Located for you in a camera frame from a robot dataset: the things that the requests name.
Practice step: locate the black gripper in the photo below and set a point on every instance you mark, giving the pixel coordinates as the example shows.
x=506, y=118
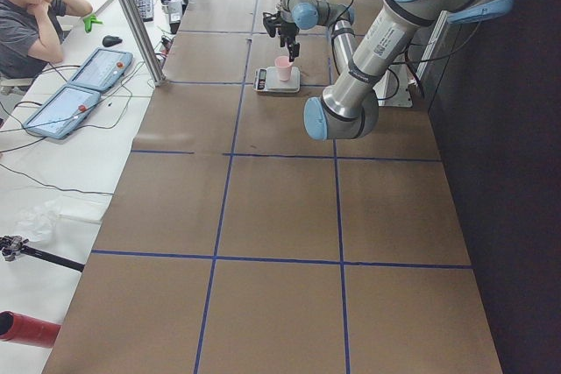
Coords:
x=287, y=31

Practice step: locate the pink paper cup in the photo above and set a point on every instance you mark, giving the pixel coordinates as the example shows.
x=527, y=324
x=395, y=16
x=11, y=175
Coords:
x=283, y=66

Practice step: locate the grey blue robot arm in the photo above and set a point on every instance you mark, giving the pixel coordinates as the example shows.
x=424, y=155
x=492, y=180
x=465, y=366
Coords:
x=294, y=16

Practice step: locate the second grey blue robot arm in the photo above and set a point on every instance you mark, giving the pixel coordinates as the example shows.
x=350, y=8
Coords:
x=348, y=109

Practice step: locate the digital kitchen scale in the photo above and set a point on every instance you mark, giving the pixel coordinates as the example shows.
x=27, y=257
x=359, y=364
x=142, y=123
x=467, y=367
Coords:
x=267, y=81

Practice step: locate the black keyboard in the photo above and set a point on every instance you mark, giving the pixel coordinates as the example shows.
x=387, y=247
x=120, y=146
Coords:
x=145, y=9

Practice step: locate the black computer mouse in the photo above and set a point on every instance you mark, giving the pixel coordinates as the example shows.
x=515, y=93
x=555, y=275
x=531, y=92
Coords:
x=109, y=41

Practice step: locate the blue teach pendant far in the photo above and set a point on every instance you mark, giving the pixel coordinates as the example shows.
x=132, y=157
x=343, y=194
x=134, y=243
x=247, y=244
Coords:
x=101, y=70

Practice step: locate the blue teach pendant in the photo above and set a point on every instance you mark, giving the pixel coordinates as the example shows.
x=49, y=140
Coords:
x=62, y=113
x=101, y=70

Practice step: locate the green plastic tool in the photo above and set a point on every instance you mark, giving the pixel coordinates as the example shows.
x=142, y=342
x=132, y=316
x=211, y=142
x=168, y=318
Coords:
x=89, y=21

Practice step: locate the blue teach pendant near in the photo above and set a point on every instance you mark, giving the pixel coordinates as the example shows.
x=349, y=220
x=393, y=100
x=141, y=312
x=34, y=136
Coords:
x=62, y=113

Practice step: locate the seated person grey shirt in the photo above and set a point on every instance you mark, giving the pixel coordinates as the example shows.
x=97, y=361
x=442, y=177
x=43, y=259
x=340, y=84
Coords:
x=31, y=35

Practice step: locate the crumpled clear plastic bag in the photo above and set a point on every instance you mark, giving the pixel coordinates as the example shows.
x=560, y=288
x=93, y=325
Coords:
x=38, y=223

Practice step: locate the black tripod rod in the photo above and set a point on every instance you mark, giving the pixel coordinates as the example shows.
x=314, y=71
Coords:
x=14, y=246

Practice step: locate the red cylinder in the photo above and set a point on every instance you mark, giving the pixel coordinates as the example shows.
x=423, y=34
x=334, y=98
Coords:
x=27, y=330

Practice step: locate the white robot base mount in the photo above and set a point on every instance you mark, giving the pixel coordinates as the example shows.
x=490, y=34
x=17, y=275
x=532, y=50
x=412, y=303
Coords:
x=392, y=90

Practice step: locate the aluminium frame post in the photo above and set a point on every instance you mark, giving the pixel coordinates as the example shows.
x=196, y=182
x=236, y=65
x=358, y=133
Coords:
x=142, y=39

